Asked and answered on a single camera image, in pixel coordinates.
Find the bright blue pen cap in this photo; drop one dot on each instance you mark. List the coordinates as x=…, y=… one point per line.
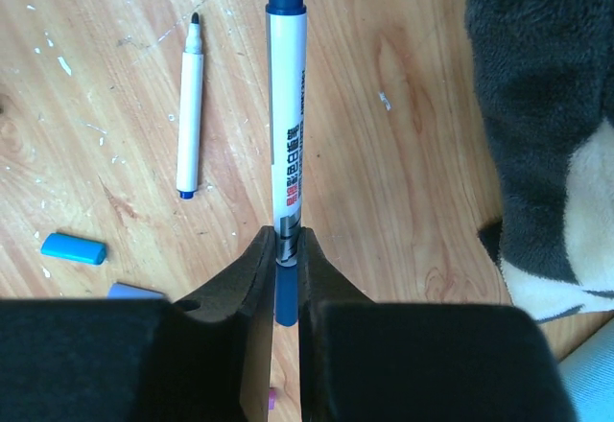
x=75, y=249

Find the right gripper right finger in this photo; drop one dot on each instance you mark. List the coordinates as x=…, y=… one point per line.
x=366, y=361

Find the pink pen cap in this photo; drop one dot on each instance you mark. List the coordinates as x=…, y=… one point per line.
x=272, y=398

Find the dark blue cap marker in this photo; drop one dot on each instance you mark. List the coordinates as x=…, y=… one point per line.
x=189, y=119

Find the black floral pillow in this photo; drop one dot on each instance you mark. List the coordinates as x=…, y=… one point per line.
x=543, y=74

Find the light blue folded cloth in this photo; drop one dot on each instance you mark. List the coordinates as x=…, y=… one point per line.
x=588, y=376

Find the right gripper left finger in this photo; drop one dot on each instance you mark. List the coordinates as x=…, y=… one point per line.
x=206, y=357

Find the lavender pen cap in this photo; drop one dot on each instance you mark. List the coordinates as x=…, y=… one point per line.
x=126, y=291

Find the navy cap marker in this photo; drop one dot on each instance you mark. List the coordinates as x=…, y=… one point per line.
x=286, y=27

